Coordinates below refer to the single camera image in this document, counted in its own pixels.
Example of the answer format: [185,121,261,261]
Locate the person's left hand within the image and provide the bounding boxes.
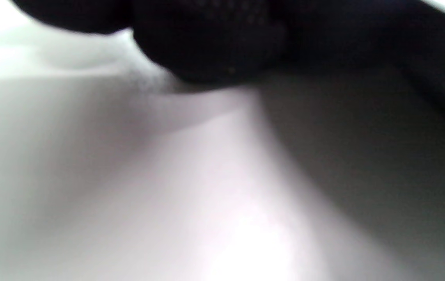
[10,0,445,84]

